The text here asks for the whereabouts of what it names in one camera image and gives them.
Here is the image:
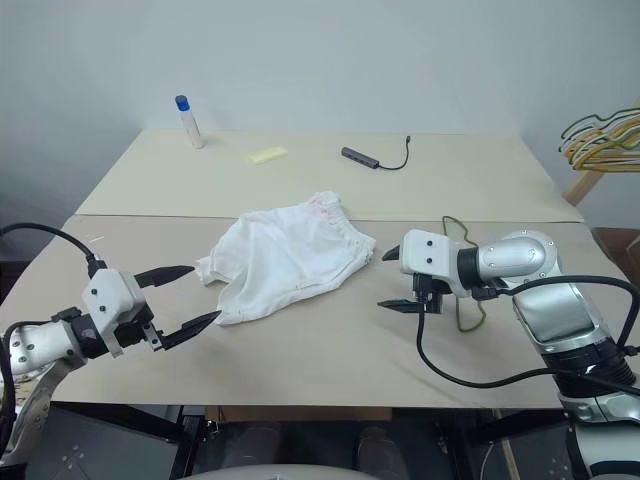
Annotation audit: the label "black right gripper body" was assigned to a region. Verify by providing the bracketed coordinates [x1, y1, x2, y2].
[410, 272, 446, 315]

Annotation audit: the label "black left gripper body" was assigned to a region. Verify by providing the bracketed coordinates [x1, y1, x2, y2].
[113, 301, 169, 354]

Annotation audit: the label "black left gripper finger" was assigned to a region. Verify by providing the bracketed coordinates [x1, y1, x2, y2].
[160, 309, 222, 352]
[135, 265, 195, 290]

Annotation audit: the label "white cloth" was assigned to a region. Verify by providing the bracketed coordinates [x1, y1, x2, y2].
[194, 189, 377, 329]

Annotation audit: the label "white bottle with blue cap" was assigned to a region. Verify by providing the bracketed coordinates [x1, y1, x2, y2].
[174, 93, 207, 150]

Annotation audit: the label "pale yellow sponge block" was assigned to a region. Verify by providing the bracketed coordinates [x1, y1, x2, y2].
[244, 145, 290, 165]

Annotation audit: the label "light grey robot body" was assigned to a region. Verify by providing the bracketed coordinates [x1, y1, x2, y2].
[174, 462, 361, 480]

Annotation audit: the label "light wooden rack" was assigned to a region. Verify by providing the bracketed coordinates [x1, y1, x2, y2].
[562, 168, 607, 206]

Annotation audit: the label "yellow and green hangers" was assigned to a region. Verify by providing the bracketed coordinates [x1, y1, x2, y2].
[567, 117, 640, 167]

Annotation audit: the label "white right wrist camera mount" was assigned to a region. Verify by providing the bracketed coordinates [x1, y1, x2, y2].
[399, 228, 464, 296]

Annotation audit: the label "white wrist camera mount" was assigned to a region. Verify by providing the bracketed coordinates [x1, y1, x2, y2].
[82, 268, 149, 359]
[399, 228, 464, 296]

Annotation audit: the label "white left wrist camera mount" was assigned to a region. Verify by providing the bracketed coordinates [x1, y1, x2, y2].
[82, 268, 149, 359]

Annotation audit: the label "grey USB hub with cable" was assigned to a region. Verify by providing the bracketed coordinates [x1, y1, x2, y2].
[340, 135, 414, 171]

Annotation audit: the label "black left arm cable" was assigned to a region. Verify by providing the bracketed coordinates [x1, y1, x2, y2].
[0, 223, 109, 451]

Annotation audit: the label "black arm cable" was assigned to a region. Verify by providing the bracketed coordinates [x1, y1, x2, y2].
[415, 276, 640, 389]
[0, 223, 109, 451]

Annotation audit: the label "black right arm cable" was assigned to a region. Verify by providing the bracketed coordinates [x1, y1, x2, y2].
[415, 276, 640, 389]

